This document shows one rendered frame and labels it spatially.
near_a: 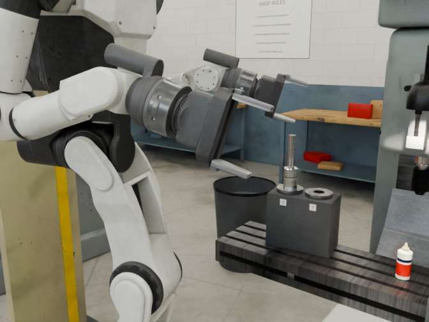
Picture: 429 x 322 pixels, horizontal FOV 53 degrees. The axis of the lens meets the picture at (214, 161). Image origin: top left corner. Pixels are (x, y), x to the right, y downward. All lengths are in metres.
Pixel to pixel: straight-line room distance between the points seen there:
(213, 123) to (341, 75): 5.23
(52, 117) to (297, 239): 0.94
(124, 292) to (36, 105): 0.49
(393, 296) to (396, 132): 0.45
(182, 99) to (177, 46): 6.64
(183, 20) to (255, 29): 1.36
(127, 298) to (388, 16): 0.92
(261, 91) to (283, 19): 5.05
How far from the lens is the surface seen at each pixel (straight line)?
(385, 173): 1.72
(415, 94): 1.04
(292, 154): 1.44
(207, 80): 1.16
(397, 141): 1.21
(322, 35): 5.94
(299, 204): 1.43
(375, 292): 1.33
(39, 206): 2.36
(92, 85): 0.71
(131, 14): 0.99
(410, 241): 1.67
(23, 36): 0.87
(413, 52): 1.19
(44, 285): 2.53
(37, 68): 1.04
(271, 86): 1.17
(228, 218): 3.12
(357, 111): 5.17
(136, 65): 0.71
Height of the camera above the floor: 1.56
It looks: 14 degrees down
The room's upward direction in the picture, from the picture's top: straight up
